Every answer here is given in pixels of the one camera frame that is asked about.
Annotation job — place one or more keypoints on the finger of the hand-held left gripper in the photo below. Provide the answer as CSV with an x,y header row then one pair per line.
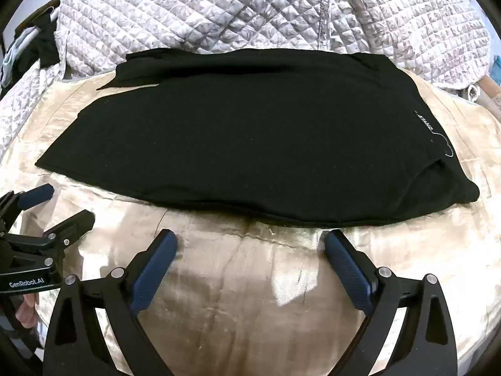
x,y
66,225
37,196

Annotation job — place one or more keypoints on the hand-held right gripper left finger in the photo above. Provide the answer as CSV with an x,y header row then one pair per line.
x,y
152,270

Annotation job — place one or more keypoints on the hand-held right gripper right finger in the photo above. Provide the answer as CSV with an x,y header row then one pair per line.
x,y
348,270

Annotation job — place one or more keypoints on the black pants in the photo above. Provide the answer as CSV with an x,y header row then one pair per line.
x,y
254,145

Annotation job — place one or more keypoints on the person's left hand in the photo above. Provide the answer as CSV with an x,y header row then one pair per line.
x,y
27,309

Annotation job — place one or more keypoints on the golden satin bed sheet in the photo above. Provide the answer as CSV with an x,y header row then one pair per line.
x,y
242,290

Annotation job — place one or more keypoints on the light blue cloth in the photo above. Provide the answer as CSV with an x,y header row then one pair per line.
x,y
9,60

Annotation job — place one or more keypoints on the black garment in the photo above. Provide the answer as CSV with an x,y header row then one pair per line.
x,y
41,43

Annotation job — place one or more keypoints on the floral quilted blanket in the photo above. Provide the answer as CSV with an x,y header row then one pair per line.
x,y
195,15

